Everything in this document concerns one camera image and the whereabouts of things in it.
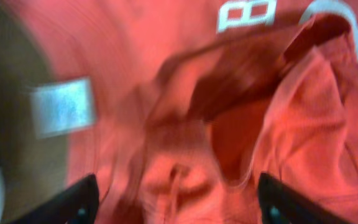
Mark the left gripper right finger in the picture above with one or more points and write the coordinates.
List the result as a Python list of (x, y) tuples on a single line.
[(280, 204)]

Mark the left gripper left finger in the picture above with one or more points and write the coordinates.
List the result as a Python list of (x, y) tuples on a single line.
[(77, 204)]

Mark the orange soccer t-shirt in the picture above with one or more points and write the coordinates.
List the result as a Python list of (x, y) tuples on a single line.
[(195, 100)]

